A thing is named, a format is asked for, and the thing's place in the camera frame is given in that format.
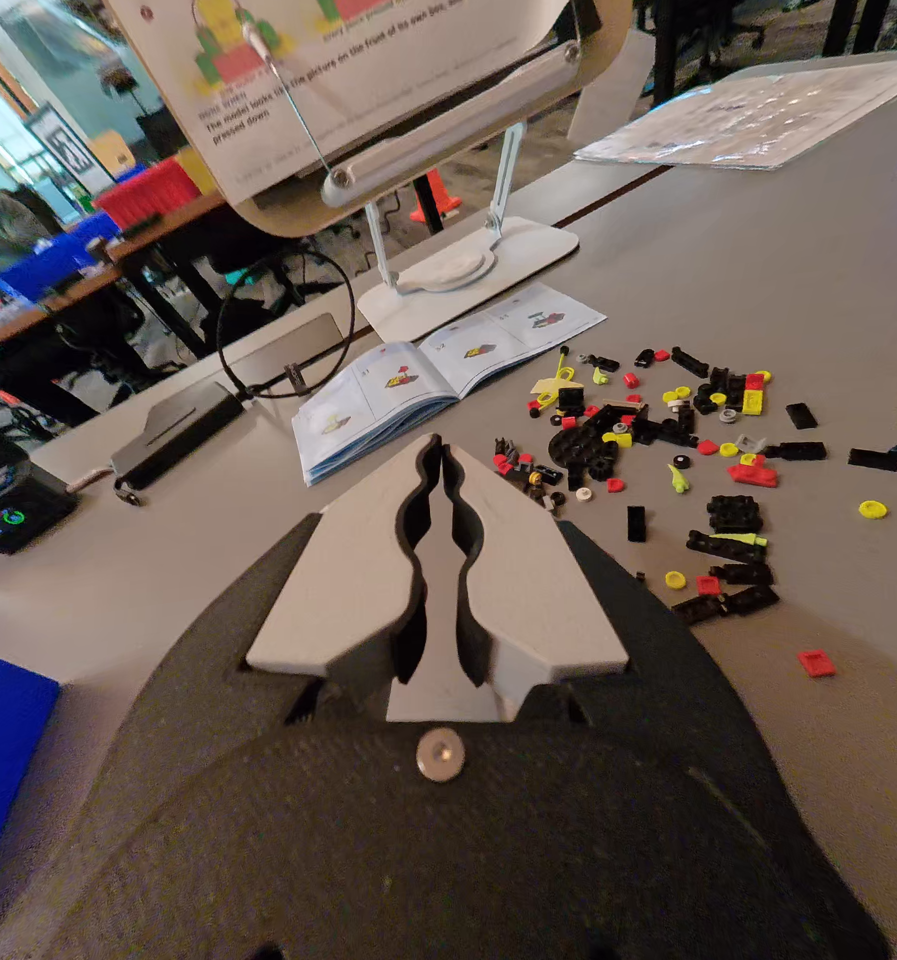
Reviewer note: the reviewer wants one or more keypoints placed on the printed instruction sheet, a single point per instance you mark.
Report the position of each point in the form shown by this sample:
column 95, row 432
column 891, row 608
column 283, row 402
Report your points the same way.
column 388, row 75

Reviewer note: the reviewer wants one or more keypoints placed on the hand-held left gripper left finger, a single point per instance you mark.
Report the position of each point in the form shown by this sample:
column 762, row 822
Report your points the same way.
column 336, row 592

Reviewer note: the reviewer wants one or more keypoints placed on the open instruction booklet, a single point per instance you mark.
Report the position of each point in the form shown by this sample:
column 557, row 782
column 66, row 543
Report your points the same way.
column 418, row 375

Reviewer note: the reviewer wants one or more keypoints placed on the orange cone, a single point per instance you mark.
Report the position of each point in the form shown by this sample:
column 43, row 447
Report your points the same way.
column 437, row 202

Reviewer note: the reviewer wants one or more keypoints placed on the clear plastic sheet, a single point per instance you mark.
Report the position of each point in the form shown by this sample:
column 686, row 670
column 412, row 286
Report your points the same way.
column 756, row 120

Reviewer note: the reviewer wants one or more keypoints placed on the black white marker sign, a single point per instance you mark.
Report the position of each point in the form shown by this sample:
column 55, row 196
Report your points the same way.
column 62, row 142

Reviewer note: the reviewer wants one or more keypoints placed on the pile of lego pieces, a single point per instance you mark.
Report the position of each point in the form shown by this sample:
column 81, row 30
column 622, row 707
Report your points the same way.
column 591, row 450

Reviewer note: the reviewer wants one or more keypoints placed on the tagged blue plastic bin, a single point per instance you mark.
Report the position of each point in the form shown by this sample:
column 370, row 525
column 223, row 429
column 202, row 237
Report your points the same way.
column 6, row 750

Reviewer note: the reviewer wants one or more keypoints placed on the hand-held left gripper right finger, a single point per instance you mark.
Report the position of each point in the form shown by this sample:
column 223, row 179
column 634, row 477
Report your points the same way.
column 546, row 600

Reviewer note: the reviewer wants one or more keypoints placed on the red plastic bin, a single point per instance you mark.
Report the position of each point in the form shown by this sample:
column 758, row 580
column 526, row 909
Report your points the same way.
column 148, row 195

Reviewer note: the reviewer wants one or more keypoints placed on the black power station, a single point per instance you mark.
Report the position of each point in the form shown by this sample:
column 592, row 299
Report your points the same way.
column 13, row 495

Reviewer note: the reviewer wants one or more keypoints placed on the white book stand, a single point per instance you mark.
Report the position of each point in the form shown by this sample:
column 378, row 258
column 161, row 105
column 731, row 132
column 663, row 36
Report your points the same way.
column 523, row 247

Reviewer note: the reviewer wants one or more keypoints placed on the background wooden desk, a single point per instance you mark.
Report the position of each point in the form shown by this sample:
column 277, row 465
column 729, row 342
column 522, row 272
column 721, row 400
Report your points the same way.
column 156, row 240

